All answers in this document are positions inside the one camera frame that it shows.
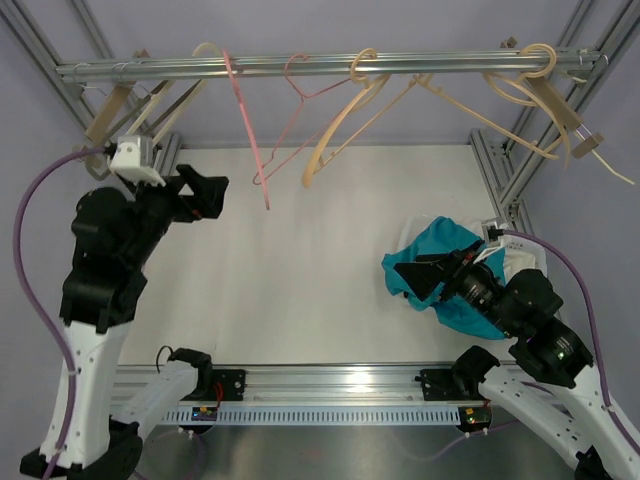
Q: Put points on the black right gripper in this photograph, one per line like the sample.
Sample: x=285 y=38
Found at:
x=428 y=269

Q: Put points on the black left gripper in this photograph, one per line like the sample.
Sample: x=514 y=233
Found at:
x=208 y=194

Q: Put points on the thick pink plastic hanger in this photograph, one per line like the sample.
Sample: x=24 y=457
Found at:
x=231 y=72

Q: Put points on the beige plastic hanger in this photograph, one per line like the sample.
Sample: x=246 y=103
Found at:
x=370 y=89

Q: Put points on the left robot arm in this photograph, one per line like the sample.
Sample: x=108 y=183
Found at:
x=116 y=231

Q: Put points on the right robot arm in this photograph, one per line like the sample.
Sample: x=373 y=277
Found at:
x=590 y=434

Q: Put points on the cream rounded hanger left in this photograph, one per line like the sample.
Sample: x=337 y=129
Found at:
x=163 y=124

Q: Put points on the tan clip hanger left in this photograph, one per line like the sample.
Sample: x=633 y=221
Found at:
x=105 y=125

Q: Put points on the tan clip hanger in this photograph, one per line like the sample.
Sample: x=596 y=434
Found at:
x=105 y=125
x=583 y=142

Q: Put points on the beige hanger right thin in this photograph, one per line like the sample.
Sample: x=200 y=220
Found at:
x=480 y=112

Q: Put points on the tan clip hanger right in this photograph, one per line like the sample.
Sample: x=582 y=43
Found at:
x=583 y=142

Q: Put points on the beige hanger right thick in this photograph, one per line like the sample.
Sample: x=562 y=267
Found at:
x=538 y=82

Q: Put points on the white plastic basket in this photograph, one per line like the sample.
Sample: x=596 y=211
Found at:
x=530 y=250

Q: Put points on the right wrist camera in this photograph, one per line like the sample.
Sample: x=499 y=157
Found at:
x=494 y=237

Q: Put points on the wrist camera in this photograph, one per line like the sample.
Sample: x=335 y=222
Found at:
x=133 y=160
x=494 y=237

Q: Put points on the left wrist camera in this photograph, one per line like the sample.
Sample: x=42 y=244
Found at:
x=133 y=160

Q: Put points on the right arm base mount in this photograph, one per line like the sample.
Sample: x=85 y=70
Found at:
x=440 y=384

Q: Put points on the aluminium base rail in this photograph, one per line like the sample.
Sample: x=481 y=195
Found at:
x=293 y=385

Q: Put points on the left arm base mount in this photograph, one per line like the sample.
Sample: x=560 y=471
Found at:
x=219 y=384

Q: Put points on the silver hanging rail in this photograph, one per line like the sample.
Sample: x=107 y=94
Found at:
x=500 y=61

